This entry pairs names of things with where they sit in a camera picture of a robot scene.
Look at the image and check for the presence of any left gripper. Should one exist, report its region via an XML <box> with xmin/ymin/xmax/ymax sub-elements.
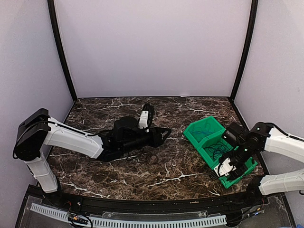
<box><xmin>121</xmin><ymin>125</ymin><xmax>171</xmax><ymax>154</ymax></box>

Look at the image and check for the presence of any dark blue cable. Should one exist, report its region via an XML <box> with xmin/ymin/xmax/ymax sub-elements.
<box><xmin>211</xmin><ymin>141</ymin><xmax>231</xmax><ymax>157</ymax></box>

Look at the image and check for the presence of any black cable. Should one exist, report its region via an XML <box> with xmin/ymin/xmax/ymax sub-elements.
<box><xmin>204</xmin><ymin>140</ymin><xmax>233</xmax><ymax>160</ymax></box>

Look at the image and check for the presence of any light blue cable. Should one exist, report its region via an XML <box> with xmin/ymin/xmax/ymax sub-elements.
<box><xmin>191</xmin><ymin>122</ymin><xmax>214</xmax><ymax>138</ymax></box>

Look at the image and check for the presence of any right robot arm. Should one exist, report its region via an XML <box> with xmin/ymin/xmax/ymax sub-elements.
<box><xmin>214</xmin><ymin>122</ymin><xmax>304</xmax><ymax>206</ymax></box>

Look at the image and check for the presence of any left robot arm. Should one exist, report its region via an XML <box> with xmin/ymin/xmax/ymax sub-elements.
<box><xmin>12</xmin><ymin>104</ymin><xmax>171</xmax><ymax>207</ymax></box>

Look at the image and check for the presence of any green bin near compartment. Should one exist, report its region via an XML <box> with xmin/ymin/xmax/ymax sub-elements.
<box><xmin>211</xmin><ymin>157</ymin><xmax>258</xmax><ymax>189</ymax></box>

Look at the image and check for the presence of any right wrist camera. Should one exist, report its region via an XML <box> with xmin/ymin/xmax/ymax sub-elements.
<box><xmin>209</xmin><ymin>158</ymin><xmax>236</xmax><ymax>180</ymax></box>

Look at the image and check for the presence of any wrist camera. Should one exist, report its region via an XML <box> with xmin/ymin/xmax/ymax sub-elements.
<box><xmin>209</xmin><ymin>158</ymin><xmax>236</xmax><ymax>180</ymax></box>
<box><xmin>138</xmin><ymin>103</ymin><xmax>154</xmax><ymax>132</ymax></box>

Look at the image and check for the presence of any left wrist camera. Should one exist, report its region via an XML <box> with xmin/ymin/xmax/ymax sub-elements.
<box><xmin>138</xmin><ymin>103</ymin><xmax>154</xmax><ymax>132</ymax></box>

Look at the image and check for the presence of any white slotted cable duct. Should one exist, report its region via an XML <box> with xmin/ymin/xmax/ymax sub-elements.
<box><xmin>30</xmin><ymin>203</ymin><xmax>227</xmax><ymax>228</ymax></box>

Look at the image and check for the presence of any black front rail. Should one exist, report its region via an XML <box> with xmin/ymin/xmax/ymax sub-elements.
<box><xmin>42</xmin><ymin>192</ymin><xmax>268</xmax><ymax>214</ymax></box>

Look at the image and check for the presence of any left black frame post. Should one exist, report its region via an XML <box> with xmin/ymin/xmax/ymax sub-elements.
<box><xmin>47</xmin><ymin>0</ymin><xmax>78</xmax><ymax>103</ymax></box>

